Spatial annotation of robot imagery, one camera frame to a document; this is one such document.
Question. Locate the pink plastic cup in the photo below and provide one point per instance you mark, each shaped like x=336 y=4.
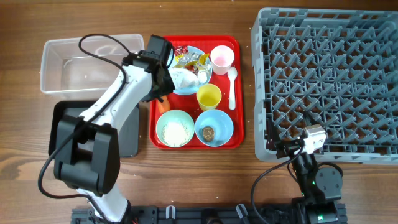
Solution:
x=221 y=58

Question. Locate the white napkin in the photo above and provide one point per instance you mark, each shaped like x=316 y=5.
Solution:
x=182 y=78

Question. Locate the yellow foil wrapper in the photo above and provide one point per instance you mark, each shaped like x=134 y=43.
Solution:
x=191 y=61

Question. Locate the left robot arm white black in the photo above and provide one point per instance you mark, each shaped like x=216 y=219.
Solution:
x=85 y=148

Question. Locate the orange carrot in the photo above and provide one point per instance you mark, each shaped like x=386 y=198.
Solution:
x=163 y=105

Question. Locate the black waste tray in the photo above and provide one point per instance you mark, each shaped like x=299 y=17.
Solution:
x=128 y=135

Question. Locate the red foil wrapper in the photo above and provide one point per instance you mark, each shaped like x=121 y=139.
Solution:
x=180 y=50

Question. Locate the light blue bowl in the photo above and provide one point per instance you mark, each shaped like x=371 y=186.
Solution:
x=221 y=124

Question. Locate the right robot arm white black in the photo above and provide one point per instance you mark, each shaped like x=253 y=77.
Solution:
x=320 y=185

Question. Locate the white rice pile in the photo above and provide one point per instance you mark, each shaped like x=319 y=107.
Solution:
x=175 y=134

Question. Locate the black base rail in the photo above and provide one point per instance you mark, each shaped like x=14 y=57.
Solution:
x=277 y=213

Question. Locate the grey dishwasher rack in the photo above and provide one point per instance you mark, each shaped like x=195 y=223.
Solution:
x=338 y=67

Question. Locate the white plastic spoon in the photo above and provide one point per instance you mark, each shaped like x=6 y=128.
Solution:
x=232 y=75

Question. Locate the yellow plastic cup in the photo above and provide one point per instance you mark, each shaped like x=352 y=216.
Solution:
x=208 y=96

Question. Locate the clear plastic bin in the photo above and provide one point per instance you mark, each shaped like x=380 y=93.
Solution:
x=67 y=72

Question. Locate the light blue plate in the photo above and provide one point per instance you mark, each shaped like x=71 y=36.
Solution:
x=207 y=66

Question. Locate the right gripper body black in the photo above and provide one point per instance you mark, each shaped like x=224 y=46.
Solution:
x=287 y=149

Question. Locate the brown mushroom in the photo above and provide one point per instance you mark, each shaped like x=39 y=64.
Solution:
x=208 y=133

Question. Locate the green bowl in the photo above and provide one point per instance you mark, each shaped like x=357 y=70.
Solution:
x=174 y=116

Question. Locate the red plastic tray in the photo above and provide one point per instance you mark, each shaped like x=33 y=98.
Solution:
x=189 y=103

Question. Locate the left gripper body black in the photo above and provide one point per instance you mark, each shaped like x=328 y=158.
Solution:
x=165 y=88

